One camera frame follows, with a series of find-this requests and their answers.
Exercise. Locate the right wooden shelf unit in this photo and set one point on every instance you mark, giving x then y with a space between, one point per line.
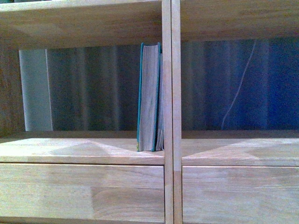
228 20

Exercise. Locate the wooden shelf unit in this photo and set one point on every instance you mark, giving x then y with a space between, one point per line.
228 20
68 24

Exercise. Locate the left wooden shelf unit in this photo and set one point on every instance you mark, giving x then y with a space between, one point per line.
68 24

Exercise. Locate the thin book beside divider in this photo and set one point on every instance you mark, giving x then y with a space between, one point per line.
160 121

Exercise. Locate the teal covered thick book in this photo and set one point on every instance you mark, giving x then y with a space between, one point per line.
148 96

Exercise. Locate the grey curtain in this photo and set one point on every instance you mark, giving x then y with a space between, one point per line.
226 85

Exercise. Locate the right upper wooden drawer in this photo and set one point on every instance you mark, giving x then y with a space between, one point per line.
240 195

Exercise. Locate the wooden drawer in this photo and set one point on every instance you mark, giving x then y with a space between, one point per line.
87 192
240 195

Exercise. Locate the left upper wooden drawer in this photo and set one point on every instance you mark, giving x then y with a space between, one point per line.
87 192

